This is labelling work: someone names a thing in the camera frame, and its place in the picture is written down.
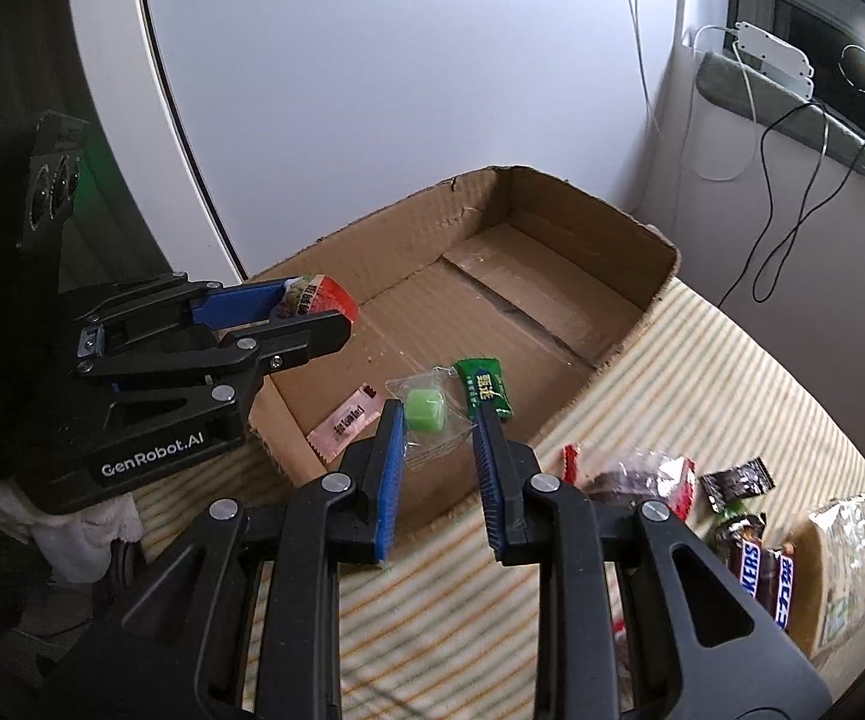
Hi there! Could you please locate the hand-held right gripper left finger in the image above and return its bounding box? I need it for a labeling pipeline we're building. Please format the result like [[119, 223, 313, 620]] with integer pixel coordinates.
[[49, 397, 407, 720]]

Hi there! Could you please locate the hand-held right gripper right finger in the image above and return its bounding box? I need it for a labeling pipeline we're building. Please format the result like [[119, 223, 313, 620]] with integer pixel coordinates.
[[473, 403, 833, 720]]

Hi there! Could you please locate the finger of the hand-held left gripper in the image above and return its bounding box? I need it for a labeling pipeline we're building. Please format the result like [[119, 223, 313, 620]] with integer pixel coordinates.
[[64, 272, 294, 350], [78, 310, 352, 407]]

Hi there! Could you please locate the red green snack packet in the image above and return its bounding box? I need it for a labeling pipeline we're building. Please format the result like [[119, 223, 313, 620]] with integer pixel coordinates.
[[271, 275, 360, 323]]

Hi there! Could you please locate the clear-wrapped green candy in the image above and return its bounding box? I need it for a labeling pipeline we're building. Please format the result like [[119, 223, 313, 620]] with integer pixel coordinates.
[[385, 367, 482, 473]]

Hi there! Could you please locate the cardboard box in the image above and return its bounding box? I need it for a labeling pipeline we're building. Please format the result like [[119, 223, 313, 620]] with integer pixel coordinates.
[[241, 163, 683, 541]]

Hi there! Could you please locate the dark brown snack wrapper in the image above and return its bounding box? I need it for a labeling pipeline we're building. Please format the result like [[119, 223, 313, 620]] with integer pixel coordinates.
[[701, 456, 777, 507]]

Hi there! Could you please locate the clear bread packet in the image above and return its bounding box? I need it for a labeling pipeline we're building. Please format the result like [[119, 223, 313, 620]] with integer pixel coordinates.
[[792, 493, 865, 665]]

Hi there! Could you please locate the pink sachet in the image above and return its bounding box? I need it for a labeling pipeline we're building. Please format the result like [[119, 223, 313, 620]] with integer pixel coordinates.
[[306, 382, 383, 466]]

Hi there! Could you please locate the green candy packet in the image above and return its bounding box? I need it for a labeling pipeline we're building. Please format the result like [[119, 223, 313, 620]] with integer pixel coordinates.
[[453, 356, 516, 421]]

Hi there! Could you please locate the red-wrapped dark snack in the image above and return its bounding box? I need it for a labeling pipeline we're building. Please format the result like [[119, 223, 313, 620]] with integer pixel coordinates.
[[561, 444, 699, 522]]

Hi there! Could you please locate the white cloth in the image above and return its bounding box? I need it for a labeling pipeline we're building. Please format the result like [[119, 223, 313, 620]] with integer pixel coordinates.
[[0, 480, 140, 601]]

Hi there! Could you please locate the brown chocolate bar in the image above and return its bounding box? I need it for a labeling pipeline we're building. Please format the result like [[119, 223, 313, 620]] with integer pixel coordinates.
[[762, 544, 801, 635], [716, 514, 767, 608]]

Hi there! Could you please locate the grey window ledge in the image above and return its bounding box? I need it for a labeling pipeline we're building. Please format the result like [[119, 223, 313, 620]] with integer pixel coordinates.
[[695, 52, 865, 200]]

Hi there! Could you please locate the white power strip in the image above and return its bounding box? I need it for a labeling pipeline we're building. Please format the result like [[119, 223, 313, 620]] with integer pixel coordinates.
[[732, 21, 818, 100]]

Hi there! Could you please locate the black cable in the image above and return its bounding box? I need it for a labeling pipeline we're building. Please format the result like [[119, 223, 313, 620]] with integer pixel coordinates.
[[721, 101, 865, 305]]

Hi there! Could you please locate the thin white cable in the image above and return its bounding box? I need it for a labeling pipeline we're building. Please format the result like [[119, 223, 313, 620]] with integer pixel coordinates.
[[616, 0, 659, 110]]

